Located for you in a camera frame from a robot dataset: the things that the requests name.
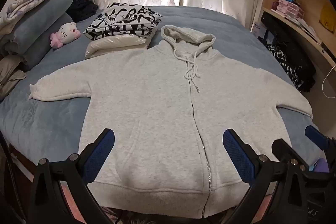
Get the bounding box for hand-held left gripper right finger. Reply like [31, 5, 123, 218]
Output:
[223, 128, 313, 224]

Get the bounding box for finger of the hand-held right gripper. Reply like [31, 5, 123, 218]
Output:
[304, 125, 336, 155]
[271, 138, 310, 169]

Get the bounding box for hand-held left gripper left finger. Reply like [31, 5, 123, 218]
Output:
[28, 128, 116, 224]

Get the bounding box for light grey zip hoodie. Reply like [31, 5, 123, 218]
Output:
[29, 25, 313, 219]

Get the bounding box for black clothes heap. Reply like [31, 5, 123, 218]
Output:
[66, 0, 98, 23]

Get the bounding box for blue bed blanket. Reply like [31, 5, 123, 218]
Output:
[0, 5, 328, 169]

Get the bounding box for black bag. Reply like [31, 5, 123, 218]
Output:
[274, 34, 317, 92]

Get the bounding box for black and white patterned cloth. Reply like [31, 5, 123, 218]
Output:
[266, 43, 306, 90]

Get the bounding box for stack of papers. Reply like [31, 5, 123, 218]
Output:
[295, 18, 323, 44]

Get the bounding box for white folded puffer jacket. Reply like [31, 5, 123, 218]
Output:
[84, 30, 158, 59]

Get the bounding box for beige crumpled cloth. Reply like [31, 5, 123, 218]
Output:
[0, 55, 27, 104]

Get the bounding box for yellow cloth item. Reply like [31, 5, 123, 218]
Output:
[319, 2, 336, 28]

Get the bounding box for white cardboard box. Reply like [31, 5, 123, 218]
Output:
[251, 21, 269, 39]

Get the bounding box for folded blue-grey blanket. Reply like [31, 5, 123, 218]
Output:
[4, 21, 74, 72]
[12, 0, 76, 48]

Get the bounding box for white and pink cat plush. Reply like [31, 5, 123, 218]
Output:
[50, 22, 81, 49]

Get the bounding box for pink drawer organizer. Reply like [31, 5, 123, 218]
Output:
[272, 0, 305, 19]

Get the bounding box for black and white printed garment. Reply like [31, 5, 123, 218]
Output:
[83, 2, 163, 41]

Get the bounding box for white cable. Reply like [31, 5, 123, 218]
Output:
[322, 64, 336, 99]

